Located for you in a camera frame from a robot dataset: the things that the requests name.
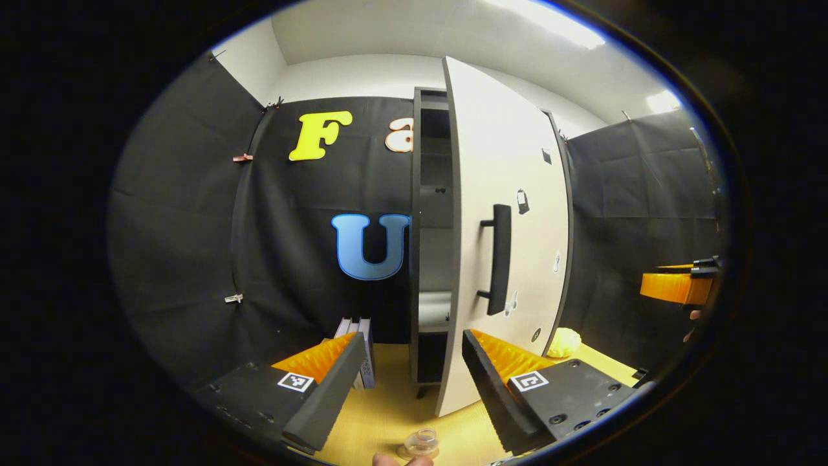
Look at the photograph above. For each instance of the clear glass bottle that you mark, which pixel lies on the clear glass bottle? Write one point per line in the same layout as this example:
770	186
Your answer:
422	442

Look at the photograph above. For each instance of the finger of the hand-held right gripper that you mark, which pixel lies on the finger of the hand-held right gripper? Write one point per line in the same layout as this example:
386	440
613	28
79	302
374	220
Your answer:
673	288
692	264

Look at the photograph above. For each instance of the small ceiling light panel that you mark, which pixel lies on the small ceiling light panel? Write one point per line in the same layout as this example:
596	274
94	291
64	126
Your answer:
664	101

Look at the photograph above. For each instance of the white cabinet shelf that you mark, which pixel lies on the white cabinet shelf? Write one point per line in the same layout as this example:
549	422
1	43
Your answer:
435	309

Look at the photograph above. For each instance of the beige cabinet door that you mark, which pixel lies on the beige cabinet door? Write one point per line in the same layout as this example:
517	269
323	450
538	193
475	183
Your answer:
491	142

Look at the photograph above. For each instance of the yellow lumpy object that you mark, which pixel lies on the yellow lumpy object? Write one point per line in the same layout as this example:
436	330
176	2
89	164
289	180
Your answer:
564	343

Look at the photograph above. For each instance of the long ceiling light panel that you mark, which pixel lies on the long ceiling light panel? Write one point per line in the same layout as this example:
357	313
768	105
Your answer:
550	19

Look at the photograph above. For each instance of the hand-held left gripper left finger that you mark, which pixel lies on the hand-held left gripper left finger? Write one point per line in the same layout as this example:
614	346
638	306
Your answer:
330	395

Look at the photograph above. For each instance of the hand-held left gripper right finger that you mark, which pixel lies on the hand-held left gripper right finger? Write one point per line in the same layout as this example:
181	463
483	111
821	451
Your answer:
491	395

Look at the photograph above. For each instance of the white book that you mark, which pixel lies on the white book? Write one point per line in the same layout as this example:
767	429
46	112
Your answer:
343	327
356	325

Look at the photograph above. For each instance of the black backdrop cloth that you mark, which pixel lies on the black backdrop cloth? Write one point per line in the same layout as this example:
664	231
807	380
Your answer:
194	226

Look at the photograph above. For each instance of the blue grey book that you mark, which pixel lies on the blue grey book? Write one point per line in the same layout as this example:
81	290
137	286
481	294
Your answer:
369	356

